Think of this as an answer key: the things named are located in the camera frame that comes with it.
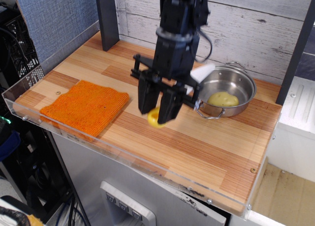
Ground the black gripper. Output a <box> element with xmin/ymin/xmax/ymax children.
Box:
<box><xmin>131</xmin><ymin>30</ymin><xmax>201</xmax><ymax>124</ymax></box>

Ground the yellow handled white toy knife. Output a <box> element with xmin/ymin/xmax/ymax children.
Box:
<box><xmin>147</xmin><ymin>63</ymin><xmax>215</xmax><ymax>129</ymax></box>

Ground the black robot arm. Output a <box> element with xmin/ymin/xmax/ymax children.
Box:
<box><xmin>131</xmin><ymin>0</ymin><xmax>210</xmax><ymax>125</ymax></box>

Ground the orange knitted cloth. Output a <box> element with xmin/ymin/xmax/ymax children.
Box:
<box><xmin>40</xmin><ymin>80</ymin><xmax>129</xmax><ymax>137</ymax></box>

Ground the yellow toy potato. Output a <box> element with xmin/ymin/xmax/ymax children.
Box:
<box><xmin>207</xmin><ymin>92</ymin><xmax>239</xmax><ymax>107</ymax></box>

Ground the small steel pot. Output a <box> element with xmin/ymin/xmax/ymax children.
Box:
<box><xmin>194</xmin><ymin>62</ymin><xmax>256</xmax><ymax>119</ymax></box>

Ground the clear acrylic table guard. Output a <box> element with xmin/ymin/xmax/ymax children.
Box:
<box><xmin>1</xmin><ymin>21</ymin><xmax>283</xmax><ymax>221</ymax></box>

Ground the silver toy fridge cabinet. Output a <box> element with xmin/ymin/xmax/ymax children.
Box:
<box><xmin>52</xmin><ymin>134</ymin><xmax>231</xmax><ymax>226</ymax></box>

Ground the white side counter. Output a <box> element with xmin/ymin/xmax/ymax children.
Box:
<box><xmin>266</xmin><ymin>77</ymin><xmax>315</xmax><ymax>182</ymax></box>

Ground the black plastic crate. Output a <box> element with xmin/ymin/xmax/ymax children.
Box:
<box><xmin>0</xmin><ymin>15</ymin><xmax>39</xmax><ymax>78</ymax></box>

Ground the dark grey left post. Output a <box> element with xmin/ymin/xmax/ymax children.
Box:
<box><xmin>96</xmin><ymin>0</ymin><xmax>120</xmax><ymax>51</ymax></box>

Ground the dark grey post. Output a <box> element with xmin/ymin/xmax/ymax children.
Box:
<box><xmin>276</xmin><ymin>0</ymin><xmax>315</xmax><ymax>105</ymax></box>
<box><xmin>96</xmin><ymin>0</ymin><xmax>120</xmax><ymax>51</ymax></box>

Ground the dark grey right post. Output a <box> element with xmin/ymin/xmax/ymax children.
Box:
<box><xmin>276</xmin><ymin>0</ymin><xmax>315</xmax><ymax>105</ymax></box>

